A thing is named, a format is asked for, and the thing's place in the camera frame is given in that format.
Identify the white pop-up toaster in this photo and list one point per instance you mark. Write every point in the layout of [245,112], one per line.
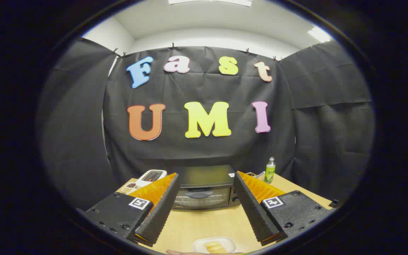
[151,176]

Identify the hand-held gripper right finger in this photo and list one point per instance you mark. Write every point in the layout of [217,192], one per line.
[251,209]

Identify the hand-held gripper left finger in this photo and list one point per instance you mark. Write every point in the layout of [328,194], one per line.
[163,209]

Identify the black toaster oven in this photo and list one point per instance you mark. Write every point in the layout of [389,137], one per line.
[204,177]

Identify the ridged yellow bread roll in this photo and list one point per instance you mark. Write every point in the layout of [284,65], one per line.
[214,247]

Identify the green label drink bottle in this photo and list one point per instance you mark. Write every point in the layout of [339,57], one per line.
[270,171]

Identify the white square plate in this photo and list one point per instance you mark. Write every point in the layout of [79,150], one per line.
[197,244]

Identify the ceiling light panel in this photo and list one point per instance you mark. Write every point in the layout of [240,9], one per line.
[319,34]
[211,1]

